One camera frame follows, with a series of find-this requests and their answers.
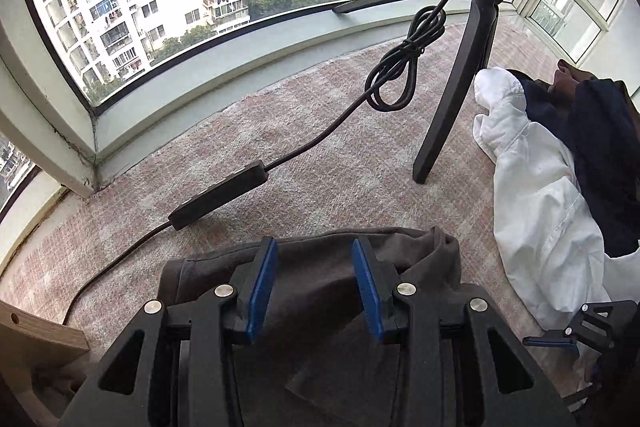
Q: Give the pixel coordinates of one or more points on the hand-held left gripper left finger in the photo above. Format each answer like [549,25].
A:
[262,292]

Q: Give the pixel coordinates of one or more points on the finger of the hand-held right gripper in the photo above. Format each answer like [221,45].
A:
[595,322]

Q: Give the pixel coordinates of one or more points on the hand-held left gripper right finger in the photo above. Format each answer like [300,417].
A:
[367,292]

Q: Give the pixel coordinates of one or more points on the dark grey daisy print t-shirt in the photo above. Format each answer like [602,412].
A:
[315,267]

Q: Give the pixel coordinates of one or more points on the white button shirt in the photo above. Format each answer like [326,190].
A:
[540,207]

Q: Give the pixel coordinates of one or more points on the pink plaid blanket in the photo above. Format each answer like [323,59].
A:
[250,132]

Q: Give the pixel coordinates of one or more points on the navy blue cloth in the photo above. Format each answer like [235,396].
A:
[600,157]

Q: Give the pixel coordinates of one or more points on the black tripod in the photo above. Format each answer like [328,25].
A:
[450,97]

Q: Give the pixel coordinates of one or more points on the light wooden board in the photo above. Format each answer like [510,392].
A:
[40,342]

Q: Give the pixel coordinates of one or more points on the dark brown cloth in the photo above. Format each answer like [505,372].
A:
[567,84]

